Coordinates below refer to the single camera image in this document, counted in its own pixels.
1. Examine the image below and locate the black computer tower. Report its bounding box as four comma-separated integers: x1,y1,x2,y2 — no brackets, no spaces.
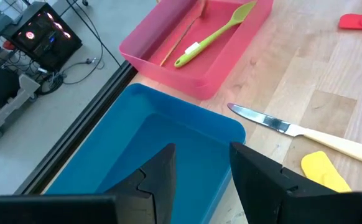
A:
2,1,83,72

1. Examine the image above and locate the black table frame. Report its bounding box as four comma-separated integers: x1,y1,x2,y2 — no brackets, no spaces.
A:
14,60,138,196

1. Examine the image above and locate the grey metal cart base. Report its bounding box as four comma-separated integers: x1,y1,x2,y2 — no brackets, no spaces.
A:
0,73,42,141

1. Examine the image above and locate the lime green silicone spoon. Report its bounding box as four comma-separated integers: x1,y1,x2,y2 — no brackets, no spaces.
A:
174,1,258,68

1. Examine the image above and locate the long black floor cable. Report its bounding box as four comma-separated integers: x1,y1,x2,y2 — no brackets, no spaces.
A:
65,0,122,68

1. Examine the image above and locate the pink plastic bin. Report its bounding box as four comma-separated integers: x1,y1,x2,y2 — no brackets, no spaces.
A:
118,0,274,100

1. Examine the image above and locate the cream-handled table knife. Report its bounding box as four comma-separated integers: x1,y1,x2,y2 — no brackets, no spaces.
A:
227,102,362,170

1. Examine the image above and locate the light wooden spoon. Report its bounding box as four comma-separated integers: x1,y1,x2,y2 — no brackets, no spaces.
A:
159,0,207,67

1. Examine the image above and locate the blue plastic bin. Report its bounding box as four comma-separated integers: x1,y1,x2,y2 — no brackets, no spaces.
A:
45,83,246,224

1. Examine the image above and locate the yellow silicone spatula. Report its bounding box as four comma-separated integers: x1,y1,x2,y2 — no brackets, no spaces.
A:
300,151,353,194

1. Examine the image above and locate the red silicone spatula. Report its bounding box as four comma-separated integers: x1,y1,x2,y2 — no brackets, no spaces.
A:
338,13,362,32

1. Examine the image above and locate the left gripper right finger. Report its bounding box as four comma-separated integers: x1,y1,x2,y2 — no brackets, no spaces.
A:
230,142,351,224

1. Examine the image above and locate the tangled black floor cable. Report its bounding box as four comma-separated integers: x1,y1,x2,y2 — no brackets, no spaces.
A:
34,43,106,95

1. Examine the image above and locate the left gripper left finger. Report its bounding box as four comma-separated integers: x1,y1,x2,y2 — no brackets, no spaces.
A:
106,143,177,224

